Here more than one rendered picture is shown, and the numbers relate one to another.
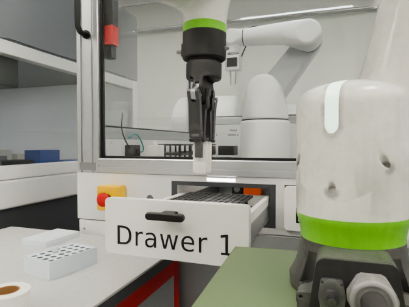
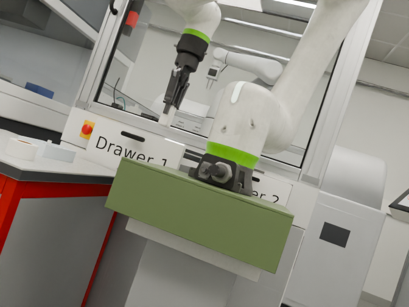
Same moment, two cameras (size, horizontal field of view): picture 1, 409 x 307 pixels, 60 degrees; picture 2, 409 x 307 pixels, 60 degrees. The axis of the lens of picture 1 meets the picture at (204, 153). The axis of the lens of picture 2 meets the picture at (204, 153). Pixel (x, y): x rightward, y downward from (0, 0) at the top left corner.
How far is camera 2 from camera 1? 0.41 m
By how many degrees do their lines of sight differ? 6
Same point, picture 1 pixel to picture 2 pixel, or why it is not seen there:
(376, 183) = (244, 131)
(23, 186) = (21, 106)
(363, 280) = (220, 162)
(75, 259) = (61, 151)
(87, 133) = (90, 80)
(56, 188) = (44, 119)
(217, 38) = (201, 45)
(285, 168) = not seen: hidden behind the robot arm
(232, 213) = (174, 147)
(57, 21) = not seen: outside the picture
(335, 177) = (227, 123)
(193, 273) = not seen: hidden behind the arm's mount
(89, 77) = (106, 42)
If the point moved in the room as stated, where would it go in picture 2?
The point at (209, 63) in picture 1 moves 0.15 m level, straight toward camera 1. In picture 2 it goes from (191, 58) to (193, 43)
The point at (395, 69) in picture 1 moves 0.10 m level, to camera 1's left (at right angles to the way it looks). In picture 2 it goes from (284, 92) to (248, 79)
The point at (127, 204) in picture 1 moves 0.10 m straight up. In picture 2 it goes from (111, 125) to (122, 93)
